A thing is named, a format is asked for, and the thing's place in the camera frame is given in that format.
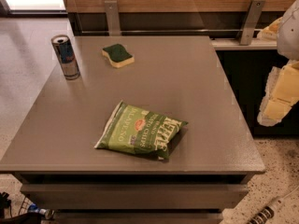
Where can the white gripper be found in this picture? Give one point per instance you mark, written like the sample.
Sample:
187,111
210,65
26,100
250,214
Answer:
289,32

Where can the plastic bottle on floor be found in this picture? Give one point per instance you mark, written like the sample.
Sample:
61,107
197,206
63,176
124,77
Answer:
45,213

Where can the white power strip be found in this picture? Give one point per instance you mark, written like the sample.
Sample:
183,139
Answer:
270,209

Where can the grey drawer cabinet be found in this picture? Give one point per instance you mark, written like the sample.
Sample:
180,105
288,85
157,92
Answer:
212,159

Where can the right metal bracket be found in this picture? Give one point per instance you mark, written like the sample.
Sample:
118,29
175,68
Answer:
252,17

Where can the left metal bracket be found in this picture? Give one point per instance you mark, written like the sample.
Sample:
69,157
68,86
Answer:
113,18

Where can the green kettle chips bag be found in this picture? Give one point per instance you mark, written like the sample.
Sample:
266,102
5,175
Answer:
137,131

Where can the green and yellow sponge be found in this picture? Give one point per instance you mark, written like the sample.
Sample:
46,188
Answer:
117,55

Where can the metal bracket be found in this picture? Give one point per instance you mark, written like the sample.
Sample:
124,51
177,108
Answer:
252,17
113,18

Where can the blue silver energy drink can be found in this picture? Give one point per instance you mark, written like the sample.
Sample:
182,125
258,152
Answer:
66,56

